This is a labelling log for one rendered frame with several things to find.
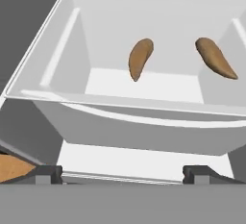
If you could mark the white fridge shelf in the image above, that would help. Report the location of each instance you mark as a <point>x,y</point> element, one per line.
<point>141,163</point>

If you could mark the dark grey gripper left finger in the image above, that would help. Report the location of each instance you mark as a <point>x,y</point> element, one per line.
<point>48,170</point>

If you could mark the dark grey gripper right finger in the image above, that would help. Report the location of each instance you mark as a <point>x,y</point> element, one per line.
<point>196,170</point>

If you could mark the white fridge drawer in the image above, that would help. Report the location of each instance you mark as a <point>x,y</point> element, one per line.
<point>134,128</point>

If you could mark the brown sweet potato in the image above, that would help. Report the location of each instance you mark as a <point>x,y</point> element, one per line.
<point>214,58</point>
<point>139,59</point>

